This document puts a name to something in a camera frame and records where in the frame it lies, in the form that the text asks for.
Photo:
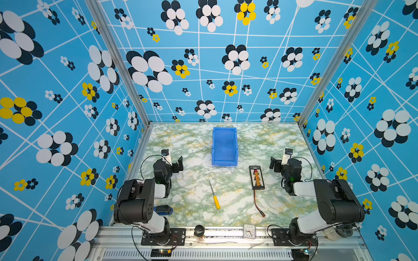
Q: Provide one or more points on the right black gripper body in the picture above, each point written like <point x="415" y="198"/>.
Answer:
<point x="280" y="168"/>

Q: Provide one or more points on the yellow handle screwdriver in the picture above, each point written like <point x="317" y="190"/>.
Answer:
<point x="216" y="202"/>

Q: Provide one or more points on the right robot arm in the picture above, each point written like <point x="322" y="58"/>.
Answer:
<point x="336" y="202"/>

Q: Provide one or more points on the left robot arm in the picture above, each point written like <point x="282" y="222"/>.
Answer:
<point x="135" y="205"/>

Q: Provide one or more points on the blue plastic bin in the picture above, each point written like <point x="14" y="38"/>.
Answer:
<point x="224" y="147"/>

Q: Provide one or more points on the blue black stapler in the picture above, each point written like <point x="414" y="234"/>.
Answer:
<point x="163" y="210"/>

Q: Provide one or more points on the dark lid glass jar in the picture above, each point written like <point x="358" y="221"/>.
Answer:
<point x="199" y="231"/>

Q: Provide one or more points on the small white clock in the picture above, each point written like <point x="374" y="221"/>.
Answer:
<point x="249" y="231"/>

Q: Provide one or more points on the clear glass jar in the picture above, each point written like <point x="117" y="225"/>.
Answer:
<point x="338" y="232"/>

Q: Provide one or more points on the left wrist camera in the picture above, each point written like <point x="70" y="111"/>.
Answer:
<point x="166" y="156"/>

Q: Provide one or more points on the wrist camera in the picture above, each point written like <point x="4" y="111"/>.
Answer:
<point x="286" y="156"/>
<point x="166" y="156"/>

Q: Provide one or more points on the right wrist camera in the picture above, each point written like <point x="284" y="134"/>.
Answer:
<point x="286" y="156"/>

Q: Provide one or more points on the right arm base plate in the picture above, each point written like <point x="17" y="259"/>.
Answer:
<point x="284" y="237"/>

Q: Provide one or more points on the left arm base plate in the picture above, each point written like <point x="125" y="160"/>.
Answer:
<point x="173" y="237"/>

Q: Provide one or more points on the aluminium front rail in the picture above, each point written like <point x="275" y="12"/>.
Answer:
<point x="121" y="243"/>

